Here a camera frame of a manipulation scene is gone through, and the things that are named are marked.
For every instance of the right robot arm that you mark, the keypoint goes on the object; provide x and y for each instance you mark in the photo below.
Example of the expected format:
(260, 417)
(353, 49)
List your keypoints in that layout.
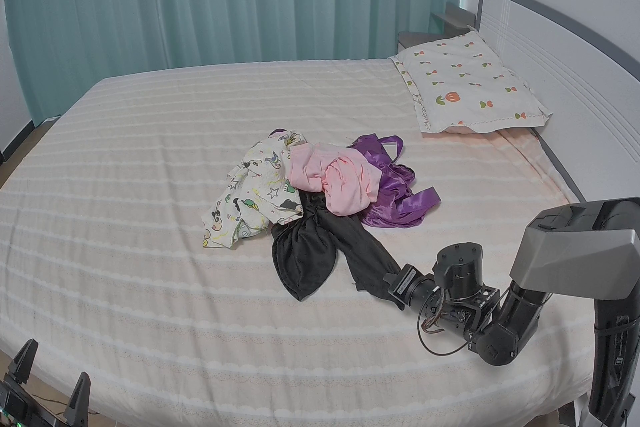
(565, 255)

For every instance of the purple garment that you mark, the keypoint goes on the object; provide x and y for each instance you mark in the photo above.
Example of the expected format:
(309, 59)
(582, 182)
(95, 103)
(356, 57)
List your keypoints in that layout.
(395, 185)

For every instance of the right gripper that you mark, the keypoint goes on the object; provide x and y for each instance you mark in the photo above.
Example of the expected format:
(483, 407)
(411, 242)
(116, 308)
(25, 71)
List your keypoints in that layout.
(420, 292)

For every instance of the pink garment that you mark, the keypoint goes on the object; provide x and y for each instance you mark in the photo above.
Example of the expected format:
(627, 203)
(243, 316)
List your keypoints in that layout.
(345, 185)

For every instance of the grey bedside table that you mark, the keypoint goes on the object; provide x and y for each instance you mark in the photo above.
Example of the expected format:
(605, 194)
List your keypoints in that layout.
(415, 38)

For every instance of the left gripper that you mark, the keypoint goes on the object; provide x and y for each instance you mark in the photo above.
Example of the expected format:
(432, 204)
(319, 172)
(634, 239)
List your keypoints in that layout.
(50, 417)

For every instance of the bed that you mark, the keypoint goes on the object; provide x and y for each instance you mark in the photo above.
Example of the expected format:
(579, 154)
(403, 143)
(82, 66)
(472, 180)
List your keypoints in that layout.
(150, 140)

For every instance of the white printed pillow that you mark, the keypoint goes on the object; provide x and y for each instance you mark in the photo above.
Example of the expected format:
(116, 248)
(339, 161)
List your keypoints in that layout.
(465, 74)

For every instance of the black T-shirt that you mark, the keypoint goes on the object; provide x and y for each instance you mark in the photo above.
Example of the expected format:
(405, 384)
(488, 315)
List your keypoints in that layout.
(300, 260)

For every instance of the white printed pyjama garment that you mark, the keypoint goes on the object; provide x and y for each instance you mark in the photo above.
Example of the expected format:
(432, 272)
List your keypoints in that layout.
(255, 185)

